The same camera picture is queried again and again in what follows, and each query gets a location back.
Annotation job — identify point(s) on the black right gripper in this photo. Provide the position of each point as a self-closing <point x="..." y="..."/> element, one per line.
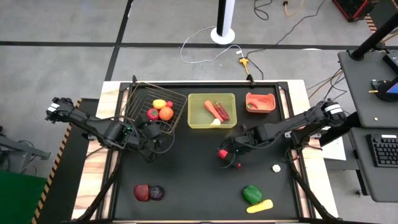
<point x="247" y="143"/>

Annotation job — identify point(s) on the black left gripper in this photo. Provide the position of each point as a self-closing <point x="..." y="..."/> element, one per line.
<point x="150" y="143"/>

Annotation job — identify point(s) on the purple onion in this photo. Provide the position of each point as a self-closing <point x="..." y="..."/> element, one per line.
<point x="157" y="193"/>

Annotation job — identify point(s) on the large red green-stemmed fruit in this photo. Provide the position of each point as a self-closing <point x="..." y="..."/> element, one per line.
<point x="152" y="114"/>

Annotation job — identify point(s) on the round orange fruit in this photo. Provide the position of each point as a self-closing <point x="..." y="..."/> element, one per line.
<point x="166" y="114"/>

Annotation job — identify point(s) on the orange carrot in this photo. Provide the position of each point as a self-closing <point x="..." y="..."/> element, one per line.
<point x="212" y="109"/>

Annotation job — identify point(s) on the small white garlic bulb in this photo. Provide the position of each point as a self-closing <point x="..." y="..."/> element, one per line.
<point x="276" y="168"/>

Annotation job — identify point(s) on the green bell pepper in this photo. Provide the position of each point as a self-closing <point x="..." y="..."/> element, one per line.
<point x="252" y="194"/>

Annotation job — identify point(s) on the red chili green stem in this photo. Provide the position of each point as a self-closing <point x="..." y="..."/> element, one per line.
<point x="253" y="105"/>

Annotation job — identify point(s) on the yellow lemon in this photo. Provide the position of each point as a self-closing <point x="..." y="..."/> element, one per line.
<point x="159" y="104"/>

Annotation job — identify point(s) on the small red tomato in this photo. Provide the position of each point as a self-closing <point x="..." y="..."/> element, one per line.
<point x="169" y="104"/>

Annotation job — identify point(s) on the yellow squash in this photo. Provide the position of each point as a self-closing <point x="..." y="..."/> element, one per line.
<point x="259" y="206"/>

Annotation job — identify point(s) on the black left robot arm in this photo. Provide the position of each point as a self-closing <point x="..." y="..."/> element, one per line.
<point x="81" y="119"/>

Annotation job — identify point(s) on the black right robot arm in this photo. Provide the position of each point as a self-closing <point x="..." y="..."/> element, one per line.
<point x="295" y="124"/>

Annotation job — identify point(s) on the pale white pointed vegetable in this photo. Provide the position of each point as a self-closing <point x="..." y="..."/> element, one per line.
<point x="215" y="122"/>

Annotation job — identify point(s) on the dark red apple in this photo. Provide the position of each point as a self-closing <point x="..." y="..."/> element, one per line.
<point x="141" y="193"/>

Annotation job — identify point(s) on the small orange plastic bin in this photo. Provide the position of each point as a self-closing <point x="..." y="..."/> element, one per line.
<point x="267" y="107"/>

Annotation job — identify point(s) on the yellow translucent plastic bin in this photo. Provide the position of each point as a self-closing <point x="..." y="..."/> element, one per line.
<point x="196" y="105"/>

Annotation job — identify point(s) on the black table clamp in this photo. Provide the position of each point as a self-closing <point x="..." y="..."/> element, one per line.
<point x="250" y="80"/>
<point x="134" y="80"/>

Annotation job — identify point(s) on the yellow power plug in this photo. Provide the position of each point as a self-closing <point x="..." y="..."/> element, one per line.
<point x="244" y="62"/>

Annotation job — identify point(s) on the black hazard-striped floor mat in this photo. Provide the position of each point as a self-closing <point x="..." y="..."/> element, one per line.
<point x="62" y="186"/>

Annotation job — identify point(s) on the white paper sheet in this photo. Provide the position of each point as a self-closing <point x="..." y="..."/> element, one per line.
<point x="335" y="151"/>

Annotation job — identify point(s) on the black white pole stand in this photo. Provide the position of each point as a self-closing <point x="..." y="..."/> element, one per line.
<point x="222" y="34"/>

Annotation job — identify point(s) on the grey metal stand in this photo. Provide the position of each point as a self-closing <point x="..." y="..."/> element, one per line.
<point x="28" y="151"/>

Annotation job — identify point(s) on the black desk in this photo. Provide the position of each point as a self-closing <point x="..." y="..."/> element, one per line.
<point x="360" y="174"/>
<point x="357" y="93"/>

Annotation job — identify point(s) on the green floor mat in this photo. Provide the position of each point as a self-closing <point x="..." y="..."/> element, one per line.
<point x="18" y="199"/>

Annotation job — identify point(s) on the black keyboard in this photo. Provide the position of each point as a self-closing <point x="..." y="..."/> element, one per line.
<point x="384" y="151"/>

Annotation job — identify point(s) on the black desk device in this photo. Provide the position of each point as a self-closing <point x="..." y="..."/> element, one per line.
<point x="384" y="91"/>

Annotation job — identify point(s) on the black metal pole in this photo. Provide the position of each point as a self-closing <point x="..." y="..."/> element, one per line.
<point x="373" y="39"/>

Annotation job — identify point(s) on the red black crate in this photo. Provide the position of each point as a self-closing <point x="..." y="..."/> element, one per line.
<point x="351" y="7"/>

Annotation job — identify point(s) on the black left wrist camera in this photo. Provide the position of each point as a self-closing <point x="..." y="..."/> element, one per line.
<point x="154" y="130"/>

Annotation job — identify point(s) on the metal rig frame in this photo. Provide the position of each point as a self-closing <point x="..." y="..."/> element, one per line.
<point x="202" y="84"/>

